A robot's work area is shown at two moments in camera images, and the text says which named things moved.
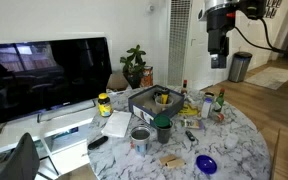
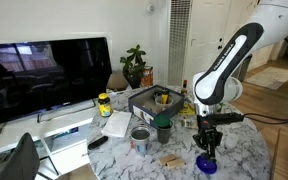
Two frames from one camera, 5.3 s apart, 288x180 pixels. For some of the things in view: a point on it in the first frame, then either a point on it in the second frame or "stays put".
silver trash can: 239,66 stays put
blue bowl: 206,164 stays put
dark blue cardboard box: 154,101 stays put
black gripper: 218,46 -> 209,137
